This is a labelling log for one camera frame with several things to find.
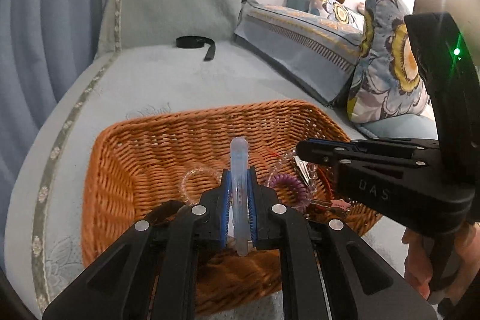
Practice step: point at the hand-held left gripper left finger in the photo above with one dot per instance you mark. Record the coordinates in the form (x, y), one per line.
(227, 207)

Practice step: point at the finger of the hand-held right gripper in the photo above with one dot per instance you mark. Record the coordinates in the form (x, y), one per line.
(322, 155)
(393, 144)

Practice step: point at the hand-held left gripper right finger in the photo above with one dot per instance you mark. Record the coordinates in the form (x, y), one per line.
(252, 207)

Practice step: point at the pink star hair clip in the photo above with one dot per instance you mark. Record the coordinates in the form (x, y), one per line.
(305, 173)
(339, 205)

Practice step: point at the translucent plastic tube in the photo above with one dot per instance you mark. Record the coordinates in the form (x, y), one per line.
(239, 170)

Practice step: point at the brown wicker basket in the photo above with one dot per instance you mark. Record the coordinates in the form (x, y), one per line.
(150, 140)

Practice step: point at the person's right hand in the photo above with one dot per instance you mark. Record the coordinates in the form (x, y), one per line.
(418, 260)

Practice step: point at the plain teal pillow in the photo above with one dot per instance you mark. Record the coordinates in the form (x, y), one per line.
(397, 127)

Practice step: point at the large floral pillow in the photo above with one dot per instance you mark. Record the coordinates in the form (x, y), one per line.
(378, 54)

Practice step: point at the striped blue cushion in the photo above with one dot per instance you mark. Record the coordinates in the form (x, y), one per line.
(300, 46)

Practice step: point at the pale floral pillow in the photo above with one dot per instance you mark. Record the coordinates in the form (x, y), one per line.
(337, 10)

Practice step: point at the teal covered sofa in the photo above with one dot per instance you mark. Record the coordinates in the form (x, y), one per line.
(168, 5)

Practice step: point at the blue curtain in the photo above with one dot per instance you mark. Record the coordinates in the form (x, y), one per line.
(45, 24)

